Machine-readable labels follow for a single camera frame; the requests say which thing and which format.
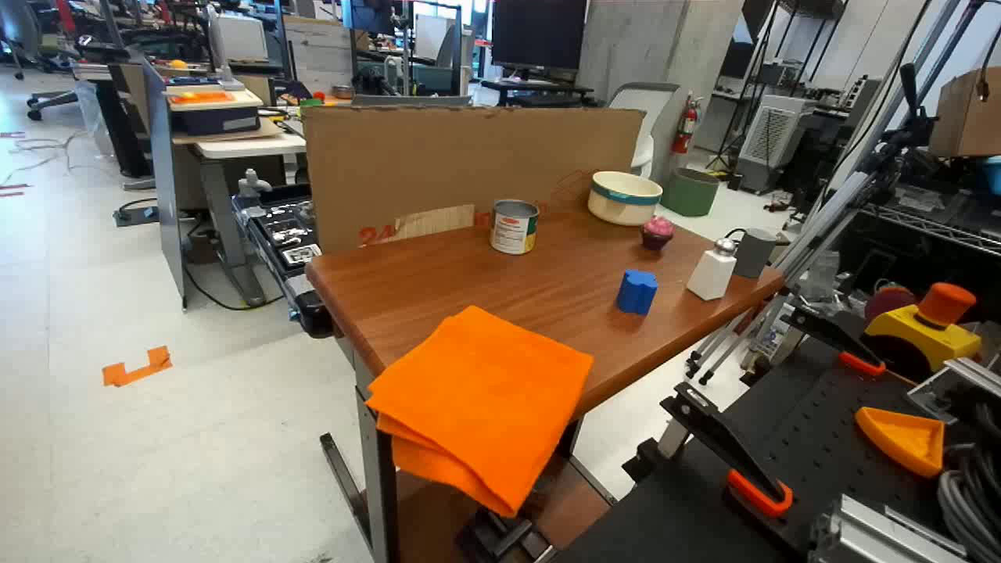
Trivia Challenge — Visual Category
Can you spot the black clamp orange handle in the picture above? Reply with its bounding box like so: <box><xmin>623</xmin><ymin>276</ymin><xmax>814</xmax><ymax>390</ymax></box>
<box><xmin>661</xmin><ymin>379</ymin><xmax>799</xmax><ymax>527</ymax></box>
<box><xmin>778</xmin><ymin>300</ymin><xmax>892</xmax><ymax>383</ymax></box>

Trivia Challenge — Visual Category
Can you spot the black monitor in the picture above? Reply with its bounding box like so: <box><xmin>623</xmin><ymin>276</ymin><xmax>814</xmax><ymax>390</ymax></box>
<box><xmin>487</xmin><ymin>0</ymin><xmax>587</xmax><ymax>74</ymax></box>

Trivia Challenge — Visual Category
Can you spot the green bin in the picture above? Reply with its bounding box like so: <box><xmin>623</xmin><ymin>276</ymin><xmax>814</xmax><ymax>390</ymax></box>
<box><xmin>661</xmin><ymin>166</ymin><xmax>722</xmax><ymax>218</ymax></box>

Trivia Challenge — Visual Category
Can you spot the box with orange lid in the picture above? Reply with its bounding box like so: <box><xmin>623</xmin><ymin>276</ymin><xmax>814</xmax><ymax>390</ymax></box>
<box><xmin>164</xmin><ymin>81</ymin><xmax>266</xmax><ymax>139</ymax></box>

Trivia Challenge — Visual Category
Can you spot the cardboard panel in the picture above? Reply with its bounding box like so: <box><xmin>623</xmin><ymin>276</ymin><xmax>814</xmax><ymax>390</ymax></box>
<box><xmin>301</xmin><ymin>102</ymin><xmax>646</xmax><ymax>257</ymax></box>

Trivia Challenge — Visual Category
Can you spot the brown cardboard box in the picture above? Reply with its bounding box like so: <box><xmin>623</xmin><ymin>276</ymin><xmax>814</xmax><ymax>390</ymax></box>
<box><xmin>928</xmin><ymin>67</ymin><xmax>1001</xmax><ymax>164</ymax></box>

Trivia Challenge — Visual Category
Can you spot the white shaker bottle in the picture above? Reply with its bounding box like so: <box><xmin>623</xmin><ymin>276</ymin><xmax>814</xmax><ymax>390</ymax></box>
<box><xmin>684</xmin><ymin>234</ymin><xmax>742</xmax><ymax>302</ymax></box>

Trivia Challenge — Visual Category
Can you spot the white bowl teal rim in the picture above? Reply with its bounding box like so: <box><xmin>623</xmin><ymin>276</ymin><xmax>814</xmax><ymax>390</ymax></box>
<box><xmin>586</xmin><ymin>168</ymin><xmax>666</xmax><ymax>229</ymax></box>

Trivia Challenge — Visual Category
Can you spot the orange wedge piece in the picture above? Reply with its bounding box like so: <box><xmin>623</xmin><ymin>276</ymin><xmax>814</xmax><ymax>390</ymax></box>
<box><xmin>855</xmin><ymin>403</ymin><xmax>948</xmax><ymax>482</ymax></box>

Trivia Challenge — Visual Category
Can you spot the red fire extinguisher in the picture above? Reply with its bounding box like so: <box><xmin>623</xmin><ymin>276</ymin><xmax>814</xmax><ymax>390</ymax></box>
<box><xmin>669</xmin><ymin>94</ymin><xmax>705</xmax><ymax>161</ymax></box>

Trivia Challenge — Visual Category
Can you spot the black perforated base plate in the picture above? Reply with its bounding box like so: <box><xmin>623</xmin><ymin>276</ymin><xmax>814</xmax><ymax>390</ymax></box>
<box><xmin>551</xmin><ymin>331</ymin><xmax>1001</xmax><ymax>563</ymax></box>

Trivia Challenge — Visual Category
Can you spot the pink cupcake toy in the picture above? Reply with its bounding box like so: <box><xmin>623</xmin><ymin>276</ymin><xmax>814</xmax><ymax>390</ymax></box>
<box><xmin>638</xmin><ymin>216</ymin><xmax>675</xmax><ymax>253</ymax></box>

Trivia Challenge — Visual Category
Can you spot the orange folded cloth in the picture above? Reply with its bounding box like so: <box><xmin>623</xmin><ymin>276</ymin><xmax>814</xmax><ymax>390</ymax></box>
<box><xmin>366</xmin><ymin>302</ymin><xmax>597</xmax><ymax>521</ymax></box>

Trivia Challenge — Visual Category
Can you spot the aluminium rail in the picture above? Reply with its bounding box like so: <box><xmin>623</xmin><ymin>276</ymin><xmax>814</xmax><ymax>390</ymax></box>
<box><xmin>903</xmin><ymin>354</ymin><xmax>1001</xmax><ymax>421</ymax></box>
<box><xmin>809</xmin><ymin>493</ymin><xmax>973</xmax><ymax>563</ymax></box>

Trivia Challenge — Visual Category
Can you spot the blue block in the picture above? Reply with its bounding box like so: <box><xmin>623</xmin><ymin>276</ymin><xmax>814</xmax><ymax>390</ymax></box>
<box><xmin>614</xmin><ymin>270</ymin><xmax>664</xmax><ymax>319</ymax></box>

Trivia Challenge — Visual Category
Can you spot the gray metal table frame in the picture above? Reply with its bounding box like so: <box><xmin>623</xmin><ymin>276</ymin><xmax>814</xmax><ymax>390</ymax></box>
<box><xmin>317</xmin><ymin>341</ymin><xmax>404</xmax><ymax>563</ymax></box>

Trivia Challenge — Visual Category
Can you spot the yellow emergency stop button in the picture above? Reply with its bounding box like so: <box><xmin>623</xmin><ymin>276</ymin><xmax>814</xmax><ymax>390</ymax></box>
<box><xmin>862</xmin><ymin>277</ymin><xmax>985</xmax><ymax>370</ymax></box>

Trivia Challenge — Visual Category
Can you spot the bundle of cables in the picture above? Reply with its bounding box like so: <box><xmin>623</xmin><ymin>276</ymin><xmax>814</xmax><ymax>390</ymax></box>
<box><xmin>935</xmin><ymin>406</ymin><xmax>1001</xmax><ymax>563</ymax></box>

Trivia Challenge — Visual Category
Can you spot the gray cup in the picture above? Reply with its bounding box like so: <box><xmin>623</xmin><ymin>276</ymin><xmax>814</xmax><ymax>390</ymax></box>
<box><xmin>727</xmin><ymin>224</ymin><xmax>783</xmax><ymax>281</ymax></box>

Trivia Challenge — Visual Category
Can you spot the tin can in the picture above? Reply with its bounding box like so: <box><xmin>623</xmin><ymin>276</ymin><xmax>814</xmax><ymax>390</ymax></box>
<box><xmin>487</xmin><ymin>198</ymin><xmax>540</xmax><ymax>260</ymax></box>

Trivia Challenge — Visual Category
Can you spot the gray office desk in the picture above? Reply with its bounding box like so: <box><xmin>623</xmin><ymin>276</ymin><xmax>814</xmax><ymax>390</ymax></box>
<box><xmin>143</xmin><ymin>58</ymin><xmax>311</xmax><ymax>309</ymax></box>

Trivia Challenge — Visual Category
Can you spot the dark red round object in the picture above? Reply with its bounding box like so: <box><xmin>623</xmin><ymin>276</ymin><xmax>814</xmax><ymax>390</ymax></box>
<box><xmin>862</xmin><ymin>277</ymin><xmax>921</xmax><ymax>322</ymax></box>

